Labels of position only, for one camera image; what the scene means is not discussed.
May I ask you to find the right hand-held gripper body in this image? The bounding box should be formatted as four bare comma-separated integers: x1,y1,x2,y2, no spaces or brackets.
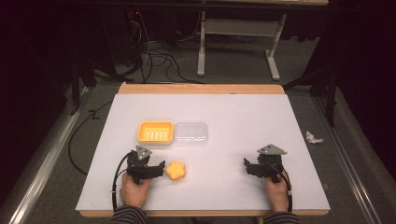
254,144,288,184

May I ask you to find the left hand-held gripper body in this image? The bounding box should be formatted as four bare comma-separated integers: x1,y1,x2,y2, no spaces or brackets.
125,144,154,185

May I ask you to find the person's left hand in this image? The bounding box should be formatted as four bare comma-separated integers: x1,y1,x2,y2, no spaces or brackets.
120,172,153,209

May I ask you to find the person's right hand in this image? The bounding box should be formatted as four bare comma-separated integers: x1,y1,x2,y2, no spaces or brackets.
264,177,290,214

